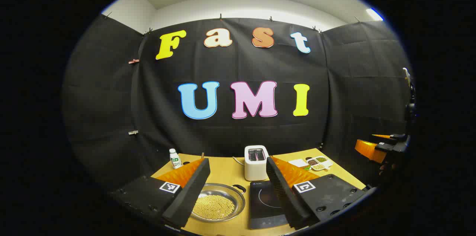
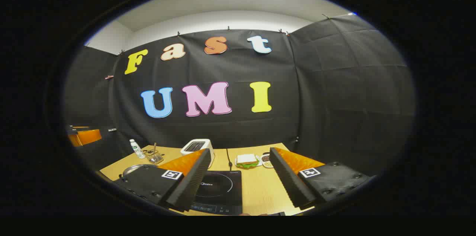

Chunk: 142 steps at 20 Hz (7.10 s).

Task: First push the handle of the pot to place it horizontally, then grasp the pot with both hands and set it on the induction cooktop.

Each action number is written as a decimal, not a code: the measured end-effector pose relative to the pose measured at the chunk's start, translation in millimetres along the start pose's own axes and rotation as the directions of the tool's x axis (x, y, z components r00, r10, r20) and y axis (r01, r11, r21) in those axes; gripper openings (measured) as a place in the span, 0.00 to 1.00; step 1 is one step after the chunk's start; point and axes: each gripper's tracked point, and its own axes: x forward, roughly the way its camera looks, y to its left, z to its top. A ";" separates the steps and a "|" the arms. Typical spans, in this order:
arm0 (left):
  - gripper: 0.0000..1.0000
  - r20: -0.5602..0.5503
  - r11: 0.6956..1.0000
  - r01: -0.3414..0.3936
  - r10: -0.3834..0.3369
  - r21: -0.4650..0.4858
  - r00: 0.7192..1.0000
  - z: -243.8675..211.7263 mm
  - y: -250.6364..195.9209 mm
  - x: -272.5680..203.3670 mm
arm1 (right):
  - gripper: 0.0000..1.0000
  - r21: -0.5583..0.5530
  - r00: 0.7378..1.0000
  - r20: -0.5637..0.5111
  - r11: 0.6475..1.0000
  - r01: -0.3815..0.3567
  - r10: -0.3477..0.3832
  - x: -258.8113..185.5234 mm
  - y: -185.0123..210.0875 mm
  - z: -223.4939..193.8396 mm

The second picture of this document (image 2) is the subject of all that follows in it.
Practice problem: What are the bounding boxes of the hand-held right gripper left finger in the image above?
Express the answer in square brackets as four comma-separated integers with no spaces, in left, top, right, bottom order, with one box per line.
[113,149,212,213]

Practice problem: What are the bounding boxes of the white sandwich plate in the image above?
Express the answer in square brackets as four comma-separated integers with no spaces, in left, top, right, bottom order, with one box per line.
[234,157,263,169]

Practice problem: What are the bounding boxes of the black induction cooktop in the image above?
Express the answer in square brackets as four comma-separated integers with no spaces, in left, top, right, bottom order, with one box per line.
[190,170,243,216]

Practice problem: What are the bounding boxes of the wire mesh utensil basket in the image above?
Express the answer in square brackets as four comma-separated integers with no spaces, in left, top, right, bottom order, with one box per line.
[146,149,164,165]

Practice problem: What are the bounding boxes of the black backdrop cloth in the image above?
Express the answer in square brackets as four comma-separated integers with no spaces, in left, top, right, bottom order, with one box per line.
[63,14,416,177]

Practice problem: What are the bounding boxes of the white green-label plastic bottle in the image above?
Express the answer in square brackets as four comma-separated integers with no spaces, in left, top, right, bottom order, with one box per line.
[129,139,146,159]

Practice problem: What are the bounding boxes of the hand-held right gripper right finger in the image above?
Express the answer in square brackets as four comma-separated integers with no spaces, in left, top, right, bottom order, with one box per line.
[268,147,372,210]

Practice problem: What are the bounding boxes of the sandwich with lettuce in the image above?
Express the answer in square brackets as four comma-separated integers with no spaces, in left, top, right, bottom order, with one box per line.
[237,153,260,169]

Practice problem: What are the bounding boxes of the stainless steel pot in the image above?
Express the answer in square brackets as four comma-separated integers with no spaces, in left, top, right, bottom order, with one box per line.
[122,164,150,178]

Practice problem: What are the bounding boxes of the white toaster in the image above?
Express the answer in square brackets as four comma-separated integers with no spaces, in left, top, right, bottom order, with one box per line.
[180,139,215,169]

